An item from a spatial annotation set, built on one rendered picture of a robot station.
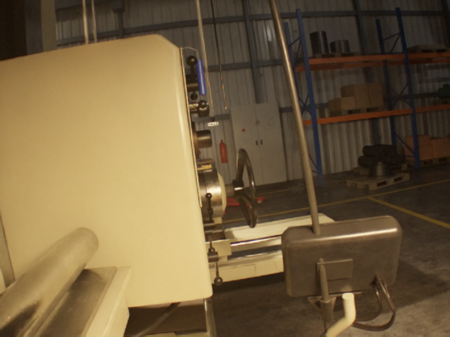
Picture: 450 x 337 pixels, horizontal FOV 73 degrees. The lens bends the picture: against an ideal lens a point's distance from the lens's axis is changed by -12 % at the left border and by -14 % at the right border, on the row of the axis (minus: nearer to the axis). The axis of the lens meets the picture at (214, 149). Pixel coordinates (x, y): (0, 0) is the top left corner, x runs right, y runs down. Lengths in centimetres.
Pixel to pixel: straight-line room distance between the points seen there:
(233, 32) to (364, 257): 871
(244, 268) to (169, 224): 132
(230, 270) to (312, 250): 139
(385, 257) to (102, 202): 84
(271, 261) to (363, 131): 820
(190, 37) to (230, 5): 142
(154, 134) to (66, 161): 29
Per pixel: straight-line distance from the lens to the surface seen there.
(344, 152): 999
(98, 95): 106
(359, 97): 876
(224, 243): 206
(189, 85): 114
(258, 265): 234
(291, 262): 99
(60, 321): 83
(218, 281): 129
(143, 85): 104
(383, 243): 100
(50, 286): 77
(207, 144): 129
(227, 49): 928
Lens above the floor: 160
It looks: 3 degrees down
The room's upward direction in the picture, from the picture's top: 7 degrees counter-clockwise
